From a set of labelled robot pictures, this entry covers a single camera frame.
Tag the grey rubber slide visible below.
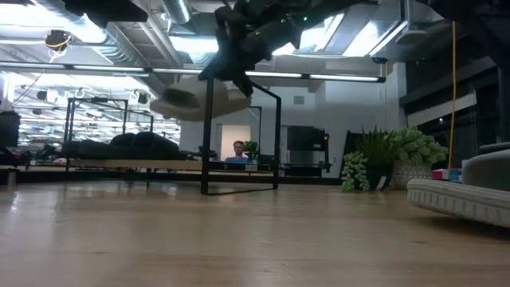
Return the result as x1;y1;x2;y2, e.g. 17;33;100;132
149;75;263;123
406;147;510;229

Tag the small potted plant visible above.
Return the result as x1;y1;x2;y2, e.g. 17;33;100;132
242;140;260;161

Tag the black screen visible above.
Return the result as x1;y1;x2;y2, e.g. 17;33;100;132
286;125;332;152

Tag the long ceiling light bar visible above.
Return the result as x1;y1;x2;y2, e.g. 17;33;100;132
0;61;386;84

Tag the yellow cable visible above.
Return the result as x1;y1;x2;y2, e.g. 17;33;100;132
446;22;458;172

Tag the black-framed wooden shelf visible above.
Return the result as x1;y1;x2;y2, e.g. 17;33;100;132
63;77;283;196

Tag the black aluminium table frame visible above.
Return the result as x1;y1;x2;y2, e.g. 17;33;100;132
0;169;343;187

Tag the spiky plant in black pot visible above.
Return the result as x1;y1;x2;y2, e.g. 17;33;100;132
340;126;399;193

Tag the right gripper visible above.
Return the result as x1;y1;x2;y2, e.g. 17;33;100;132
198;3;304;98

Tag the round succulent in white pot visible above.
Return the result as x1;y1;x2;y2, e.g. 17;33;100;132
388;126;450;191

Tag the person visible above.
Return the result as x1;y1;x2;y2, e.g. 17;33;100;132
224;140;251;164

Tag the black ceiling cable reel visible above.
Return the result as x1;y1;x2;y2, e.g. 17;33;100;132
43;29;73;53

